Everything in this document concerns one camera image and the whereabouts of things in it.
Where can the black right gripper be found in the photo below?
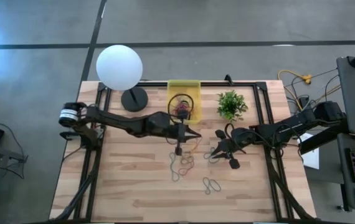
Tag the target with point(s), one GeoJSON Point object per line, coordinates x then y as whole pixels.
{"type": "Point", "coordinates": [239, 138]}

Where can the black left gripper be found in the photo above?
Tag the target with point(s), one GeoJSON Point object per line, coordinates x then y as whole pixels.
{"type": "Point", "coordinates": [163, 126]}

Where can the yellow rubber band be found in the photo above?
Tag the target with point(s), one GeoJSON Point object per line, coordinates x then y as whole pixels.
{"type": "Point", "coordinates": [198, 144]}
{"type": "Point", "coordinates": [187, 162]}

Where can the red rubber band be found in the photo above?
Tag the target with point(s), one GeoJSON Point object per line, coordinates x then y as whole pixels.
{"type": "Point", "coordinates": [183, 173]}
{"type": "Point", "coordinates": [182, 107]}

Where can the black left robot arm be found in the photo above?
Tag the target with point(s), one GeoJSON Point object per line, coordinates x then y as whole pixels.
{"type": "Point", "coordinates": [115, 119]}

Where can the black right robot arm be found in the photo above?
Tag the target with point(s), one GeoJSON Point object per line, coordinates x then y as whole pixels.
{"type": "Point", "coordinates": [292, 124]}

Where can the yellow translucent plastic bin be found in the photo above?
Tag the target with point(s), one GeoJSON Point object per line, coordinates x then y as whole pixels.
{"type": "Point", "coordinates": [193, 90]}

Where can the green potted plant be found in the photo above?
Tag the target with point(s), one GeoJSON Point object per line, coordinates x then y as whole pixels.
{"type": "Point", "coordinates": [230, 104]}

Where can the black clamp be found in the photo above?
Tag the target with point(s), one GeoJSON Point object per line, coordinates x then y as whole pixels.
{"type": "Point", "coordinates": [228, 79]}

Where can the white paper sheet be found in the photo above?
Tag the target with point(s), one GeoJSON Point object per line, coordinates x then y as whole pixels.
{"type": "Point", "coordinates": [313, 158]}

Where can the black power brick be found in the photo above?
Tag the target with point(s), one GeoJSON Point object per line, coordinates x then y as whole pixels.
{"type": "Point", "coordinates": [304, 102]}

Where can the white globe table lamp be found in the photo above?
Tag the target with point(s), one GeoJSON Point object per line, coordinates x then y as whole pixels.
{"type": "Point", "coordinates": [118, 67]}

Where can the dark grey side stand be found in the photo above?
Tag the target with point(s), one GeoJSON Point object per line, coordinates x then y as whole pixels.
{"type": "Point", "coordinates": [0, 152]}

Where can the black aluminium frame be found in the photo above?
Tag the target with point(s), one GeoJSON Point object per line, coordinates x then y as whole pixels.
{"type": "Point", "coordinates": [215, 84]}

